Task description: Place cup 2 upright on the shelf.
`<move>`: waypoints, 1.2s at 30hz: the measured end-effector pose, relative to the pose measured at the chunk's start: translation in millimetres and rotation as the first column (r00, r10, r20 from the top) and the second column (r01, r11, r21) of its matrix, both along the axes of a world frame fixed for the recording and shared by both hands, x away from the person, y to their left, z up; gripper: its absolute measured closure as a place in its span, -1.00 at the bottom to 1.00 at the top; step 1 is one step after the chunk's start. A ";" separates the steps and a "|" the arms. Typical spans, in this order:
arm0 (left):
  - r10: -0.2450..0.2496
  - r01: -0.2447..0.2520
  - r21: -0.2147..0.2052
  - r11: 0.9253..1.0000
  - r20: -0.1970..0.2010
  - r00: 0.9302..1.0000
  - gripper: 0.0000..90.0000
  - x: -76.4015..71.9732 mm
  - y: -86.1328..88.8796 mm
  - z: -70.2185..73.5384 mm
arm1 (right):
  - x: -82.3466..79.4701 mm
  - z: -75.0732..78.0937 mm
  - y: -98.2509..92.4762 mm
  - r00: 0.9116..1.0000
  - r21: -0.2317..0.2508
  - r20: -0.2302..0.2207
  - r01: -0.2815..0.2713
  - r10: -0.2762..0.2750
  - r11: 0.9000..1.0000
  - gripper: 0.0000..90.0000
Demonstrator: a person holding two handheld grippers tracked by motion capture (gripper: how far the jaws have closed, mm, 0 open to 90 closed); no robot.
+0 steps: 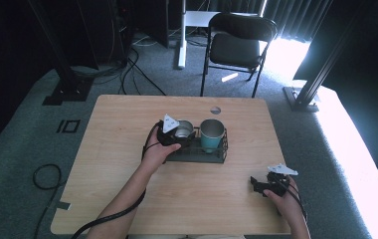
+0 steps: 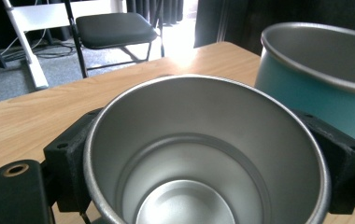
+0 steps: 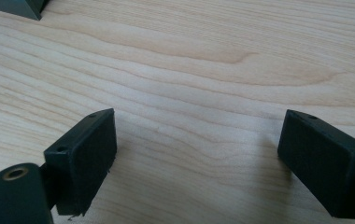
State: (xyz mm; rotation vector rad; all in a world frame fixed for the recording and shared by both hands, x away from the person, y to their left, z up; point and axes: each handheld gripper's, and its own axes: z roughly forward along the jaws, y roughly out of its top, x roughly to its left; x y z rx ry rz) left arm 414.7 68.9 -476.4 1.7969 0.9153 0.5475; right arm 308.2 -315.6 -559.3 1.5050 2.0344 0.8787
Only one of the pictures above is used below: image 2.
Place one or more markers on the white desk frame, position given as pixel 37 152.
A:
pixel 41 15

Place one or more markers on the light blue steel cup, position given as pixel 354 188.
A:
pixel 306 99

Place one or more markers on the dark curtain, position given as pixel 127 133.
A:
pixel 228 18
pixel 153 9

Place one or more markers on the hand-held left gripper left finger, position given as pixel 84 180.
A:
pixel 68 165

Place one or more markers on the black folding chair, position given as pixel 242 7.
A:
pixel 113 29

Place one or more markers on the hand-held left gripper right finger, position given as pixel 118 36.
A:
pixel 343 168

